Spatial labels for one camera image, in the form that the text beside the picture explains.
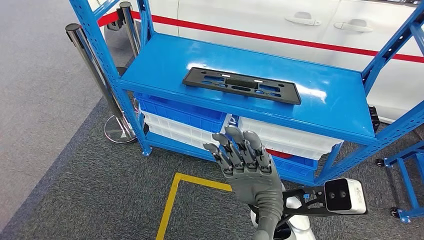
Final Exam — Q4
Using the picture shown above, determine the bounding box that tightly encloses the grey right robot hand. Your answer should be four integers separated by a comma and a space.
202, 125, 284, 203

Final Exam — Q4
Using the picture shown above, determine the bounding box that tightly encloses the black plastic license plate frame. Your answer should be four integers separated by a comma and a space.
182, 66, 302, 106

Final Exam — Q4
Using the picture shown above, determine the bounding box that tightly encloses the blue metal shelf rack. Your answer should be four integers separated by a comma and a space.
67, 0, 424, 186

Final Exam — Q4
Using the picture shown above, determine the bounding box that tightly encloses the blue plastic crate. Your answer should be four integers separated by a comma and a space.
230, 115, 319, 183
134, 92, 228, 133

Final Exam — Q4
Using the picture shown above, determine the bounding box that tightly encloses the yellow floor tape square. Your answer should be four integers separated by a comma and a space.
155, 172, 233, 240

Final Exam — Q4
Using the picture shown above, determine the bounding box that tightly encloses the red barrier belt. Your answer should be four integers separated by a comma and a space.
129, 10, 424, 64
96, 11, 120, 28

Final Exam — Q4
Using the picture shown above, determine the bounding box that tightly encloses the blue metal rack with casters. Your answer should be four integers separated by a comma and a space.
375, 140, 424, 223

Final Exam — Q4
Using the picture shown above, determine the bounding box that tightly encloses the white car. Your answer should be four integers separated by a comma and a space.
86, 0, 424, 124

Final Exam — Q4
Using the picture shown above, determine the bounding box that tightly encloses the black camera cable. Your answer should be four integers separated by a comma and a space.
274, 215, 294, 240

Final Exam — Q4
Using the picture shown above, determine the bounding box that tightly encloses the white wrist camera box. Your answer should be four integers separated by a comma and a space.
323, 177, 368, 215

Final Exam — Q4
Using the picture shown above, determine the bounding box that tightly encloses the white car door handle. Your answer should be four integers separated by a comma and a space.
284, 11, 322, 27
333, 18, 374, 33

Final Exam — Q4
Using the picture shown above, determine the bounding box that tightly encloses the chrome stanchion post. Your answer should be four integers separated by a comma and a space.
64, 23, 138, 145
106, 1, 142, 57

